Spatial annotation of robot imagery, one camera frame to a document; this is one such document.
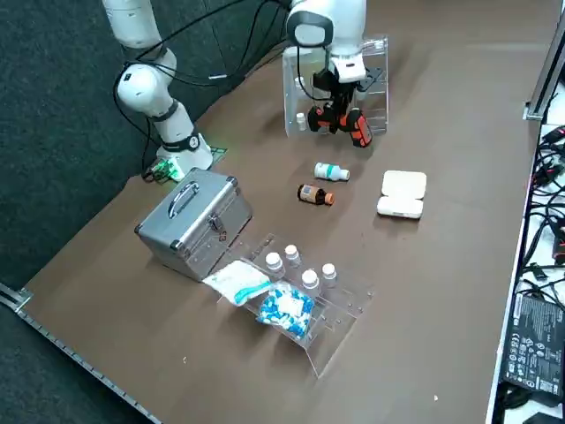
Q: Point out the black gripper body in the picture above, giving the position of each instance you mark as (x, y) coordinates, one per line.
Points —
(348, 88)

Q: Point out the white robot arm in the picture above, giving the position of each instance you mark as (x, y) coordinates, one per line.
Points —
(145, 88)

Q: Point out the white medicine bottle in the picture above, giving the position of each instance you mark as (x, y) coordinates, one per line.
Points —
(326, 170)

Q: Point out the brown medicine bottle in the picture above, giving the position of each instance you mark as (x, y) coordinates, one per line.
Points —
(311, 193)

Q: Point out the black power adapter with labels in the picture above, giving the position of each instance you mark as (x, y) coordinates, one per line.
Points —
(534, 344)

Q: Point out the small white-capped clear bottle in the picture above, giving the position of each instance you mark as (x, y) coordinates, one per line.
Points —
(299, 82)
(329, 271)
(292, 252)
(300, 118)

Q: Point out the clear bag of swabs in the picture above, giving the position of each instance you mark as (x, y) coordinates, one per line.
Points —
(375, 44)

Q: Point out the clear acrylic stepped shelf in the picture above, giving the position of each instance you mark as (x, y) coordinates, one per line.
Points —
(340, 305)
(289, 66)

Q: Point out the open white pill box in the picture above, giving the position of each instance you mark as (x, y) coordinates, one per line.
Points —
(404, 185)

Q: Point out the green circuit board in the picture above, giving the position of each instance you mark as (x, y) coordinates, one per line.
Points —
(165, 170)

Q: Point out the large white-capped clear bottle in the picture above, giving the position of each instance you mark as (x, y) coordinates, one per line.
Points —
(310, 278)
(273, 261)

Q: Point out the silver aluminium case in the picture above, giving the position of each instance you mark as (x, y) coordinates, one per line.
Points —
(194, 229)

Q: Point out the white packet with teal strip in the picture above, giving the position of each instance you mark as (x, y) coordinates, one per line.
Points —
(234, 276)

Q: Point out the blue white capsule packet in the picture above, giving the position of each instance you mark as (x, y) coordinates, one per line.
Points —
(282, 309)

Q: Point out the black red plug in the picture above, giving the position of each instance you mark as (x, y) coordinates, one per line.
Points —
(559, 245)

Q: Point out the aluminium profile post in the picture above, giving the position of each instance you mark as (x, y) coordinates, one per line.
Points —
(545, 84)

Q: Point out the aluminium table edge rail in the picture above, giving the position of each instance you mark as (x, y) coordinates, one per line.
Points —
(66, 349)

